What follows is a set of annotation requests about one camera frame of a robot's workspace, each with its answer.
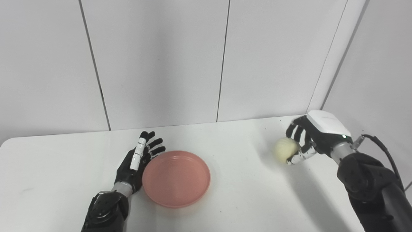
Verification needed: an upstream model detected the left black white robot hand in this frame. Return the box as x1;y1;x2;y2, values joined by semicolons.
114;130;166;194

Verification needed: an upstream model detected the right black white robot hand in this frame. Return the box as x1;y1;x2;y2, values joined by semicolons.
286;110;353;166

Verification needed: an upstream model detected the white steamed bun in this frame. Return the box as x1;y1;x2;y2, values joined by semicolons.
275;137;301;163

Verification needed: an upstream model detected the pink round plate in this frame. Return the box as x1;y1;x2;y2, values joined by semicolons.
142;150;211;208

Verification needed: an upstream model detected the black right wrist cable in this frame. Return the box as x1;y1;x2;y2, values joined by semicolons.
353;134;404;190

